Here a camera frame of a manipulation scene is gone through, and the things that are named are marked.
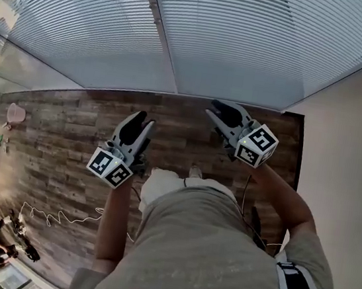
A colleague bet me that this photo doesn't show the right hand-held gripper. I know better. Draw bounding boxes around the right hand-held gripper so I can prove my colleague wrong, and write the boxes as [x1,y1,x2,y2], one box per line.
[198,97,284,171]

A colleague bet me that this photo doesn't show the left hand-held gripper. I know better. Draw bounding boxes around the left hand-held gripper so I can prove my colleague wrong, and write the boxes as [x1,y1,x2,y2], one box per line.
[83,104,157,194]

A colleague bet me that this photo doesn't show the white window blind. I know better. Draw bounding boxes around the white window blind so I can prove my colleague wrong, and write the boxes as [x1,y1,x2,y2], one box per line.
[131,0,362,125]
[122,0,193,96]
[0,0,192,103]

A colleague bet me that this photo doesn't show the person's right forearm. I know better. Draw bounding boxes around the person's right forearm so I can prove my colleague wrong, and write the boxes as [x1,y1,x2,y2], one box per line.
[241,162,327,247]

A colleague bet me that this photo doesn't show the person's left forearm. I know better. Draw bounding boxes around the person's left forearm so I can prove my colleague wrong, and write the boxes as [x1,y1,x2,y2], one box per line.
[93,178,136,265]

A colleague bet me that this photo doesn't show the person's light shorts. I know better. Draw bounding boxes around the person's light shorts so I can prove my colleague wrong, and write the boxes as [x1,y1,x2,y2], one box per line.
[138,165,206,220]

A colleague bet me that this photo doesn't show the person's right shoe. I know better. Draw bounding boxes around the person's right shoe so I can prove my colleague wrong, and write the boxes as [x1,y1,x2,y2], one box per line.
[188,164,204,180]

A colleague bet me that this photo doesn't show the pink bucket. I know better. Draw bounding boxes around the pink bucket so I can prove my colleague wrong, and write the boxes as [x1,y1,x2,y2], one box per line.
[5,102,28,126]

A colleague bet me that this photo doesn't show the person's t-shirt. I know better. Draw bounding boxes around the person's t-shirt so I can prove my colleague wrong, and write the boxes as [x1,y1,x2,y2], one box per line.
[66,168,349,289]

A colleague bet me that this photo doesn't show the thin gripper cable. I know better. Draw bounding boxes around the thin gripper cable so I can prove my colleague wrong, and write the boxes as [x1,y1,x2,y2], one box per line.
[122,186,145,244]
[239,173,253,219]

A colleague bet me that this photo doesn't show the white floor cable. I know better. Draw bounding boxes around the white floor cable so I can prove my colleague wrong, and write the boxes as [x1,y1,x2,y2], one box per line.
[18,196,106,235]

